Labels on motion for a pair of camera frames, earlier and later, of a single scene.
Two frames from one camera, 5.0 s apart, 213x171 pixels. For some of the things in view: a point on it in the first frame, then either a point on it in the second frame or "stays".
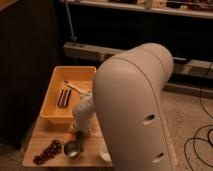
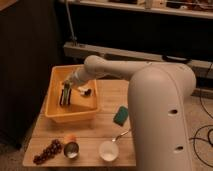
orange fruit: x=68 y=137 stays
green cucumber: x=80 y=140 → x=66 y=91
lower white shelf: x=182 y=66 stays
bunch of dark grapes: x=55 y=147 stays
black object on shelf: x=181 y=60 stays
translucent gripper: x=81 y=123 → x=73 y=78
